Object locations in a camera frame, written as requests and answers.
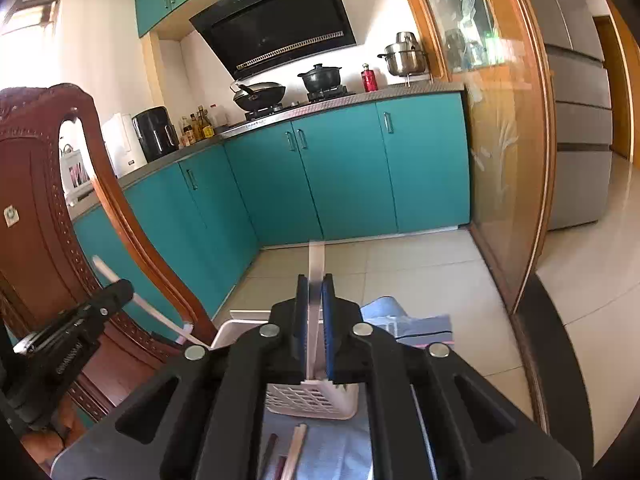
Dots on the pile of mixed chopsticks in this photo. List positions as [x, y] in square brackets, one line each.
[295, 450]

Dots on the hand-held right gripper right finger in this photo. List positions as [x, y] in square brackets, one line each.
[328, 330]

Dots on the brown wooden door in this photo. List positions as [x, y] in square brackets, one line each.
[617, 100]

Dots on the kitchen window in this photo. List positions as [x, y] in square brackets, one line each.
[30, 15]

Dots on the black lidded pot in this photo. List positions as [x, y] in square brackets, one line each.
[320, 80]

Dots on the carved wooden chair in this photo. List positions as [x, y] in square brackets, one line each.
[40, 260]

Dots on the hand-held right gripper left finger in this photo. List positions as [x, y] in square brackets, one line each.
[302, 330]

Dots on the white electric kettle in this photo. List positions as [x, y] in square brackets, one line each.
[122, 150]

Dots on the blue plaid cloth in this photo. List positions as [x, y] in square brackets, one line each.
[330, 452]

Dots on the black range hood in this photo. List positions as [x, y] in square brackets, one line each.
[280, 25]

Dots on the row of condiment bottles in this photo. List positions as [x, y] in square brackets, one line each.
[200, 127]

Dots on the white chopstick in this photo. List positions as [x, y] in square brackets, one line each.
[155, 311]
[316, 270]

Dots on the gas stove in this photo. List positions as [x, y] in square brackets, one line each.
[280, 110]

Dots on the white slotted utensil basket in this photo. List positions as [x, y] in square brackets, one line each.
[340, 410]

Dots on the red bottle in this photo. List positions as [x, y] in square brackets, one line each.
[369, 80]

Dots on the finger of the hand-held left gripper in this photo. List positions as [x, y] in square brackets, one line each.
[115, 296]

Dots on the black air fryer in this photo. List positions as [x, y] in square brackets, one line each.
[155, 135]

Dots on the stainless steel stockpot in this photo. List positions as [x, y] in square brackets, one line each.
[405, 57]

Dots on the grey kitchen countertop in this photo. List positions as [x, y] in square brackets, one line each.
[150, 162]

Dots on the black wok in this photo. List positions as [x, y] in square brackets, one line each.
[260, 96]

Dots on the silver refrigerator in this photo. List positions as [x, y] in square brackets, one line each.
[575, 160]

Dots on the wood-framed glass sliding door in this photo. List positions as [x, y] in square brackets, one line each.
[500, 160]

